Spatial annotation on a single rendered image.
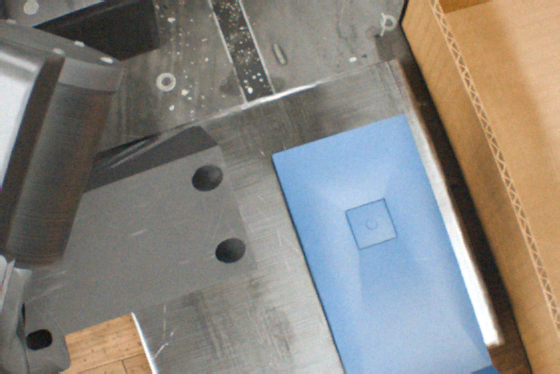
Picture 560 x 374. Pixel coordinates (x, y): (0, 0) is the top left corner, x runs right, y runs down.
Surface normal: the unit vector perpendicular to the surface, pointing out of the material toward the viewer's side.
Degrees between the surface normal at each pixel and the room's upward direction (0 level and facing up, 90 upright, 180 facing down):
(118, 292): 31
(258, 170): 0
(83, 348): 0
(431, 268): 0
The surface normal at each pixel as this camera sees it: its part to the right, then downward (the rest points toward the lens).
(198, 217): 0.24, 0.23
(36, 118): 0.94, 0.35
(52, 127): 0.55, 0.32
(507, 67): 0.03, -0.25
